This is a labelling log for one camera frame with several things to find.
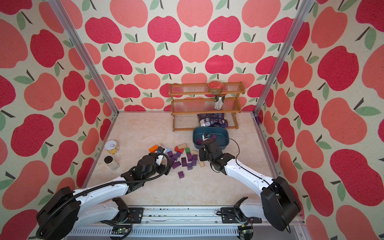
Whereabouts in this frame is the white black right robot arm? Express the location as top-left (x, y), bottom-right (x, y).
top-left (199, 136), bottom-right (302, 232)

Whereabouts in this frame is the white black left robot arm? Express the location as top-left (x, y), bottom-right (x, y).
top-left (36, 147), bottom-right (172, 240)

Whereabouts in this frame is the teal storage bin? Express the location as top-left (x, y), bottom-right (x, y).
top-left (192, 127), bottom-right (230, 150)

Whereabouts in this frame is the long purple brick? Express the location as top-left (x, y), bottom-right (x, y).
top-left (172, 161), bottom-right (182, 169)

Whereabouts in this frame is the orange block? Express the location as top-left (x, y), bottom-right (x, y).
top-left (149, 145), bottom-right (158, 153)

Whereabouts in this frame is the red block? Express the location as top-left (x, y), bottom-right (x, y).
top-left (175, 146), bottom-right (184, 154)

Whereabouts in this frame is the purple upright brick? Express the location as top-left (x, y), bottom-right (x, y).
top-left (187, 153), bottom-right (193, 162)

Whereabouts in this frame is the purple snack bag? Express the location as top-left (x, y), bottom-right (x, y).
top-left (198, 113), bottom-right (229, 128)

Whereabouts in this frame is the orange wooden shelf rack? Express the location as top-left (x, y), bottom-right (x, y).
top-left (169, 82), bottom-right (246, 132)

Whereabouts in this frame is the small green white bottle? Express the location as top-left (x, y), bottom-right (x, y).
top-left (214, 94), bottom-right (225, 110)

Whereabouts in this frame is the yellow peach tin can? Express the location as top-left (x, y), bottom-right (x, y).
top-left (105, 140), bottom-right (120, 155)

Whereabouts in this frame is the glass jar black lid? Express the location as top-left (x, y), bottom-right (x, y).
top-left (104, 156), bottom-right (120, 171)

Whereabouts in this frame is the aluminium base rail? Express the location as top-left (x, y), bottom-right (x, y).
top-left (66, 206), bottom-right (310, 240)

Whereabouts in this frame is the aluminium right corner post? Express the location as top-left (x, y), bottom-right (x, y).
top-left (253, 0), bottom-right (315, 118)

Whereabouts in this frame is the aluminium corner post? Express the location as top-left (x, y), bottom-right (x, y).
top-left (48, 1), bottom-right (120, 117)
top-left (253, 0), bottom-right (315, 118)

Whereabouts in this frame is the aluminium left corner post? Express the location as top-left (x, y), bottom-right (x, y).
top-left (48, 1), bottom-right (120, 117)

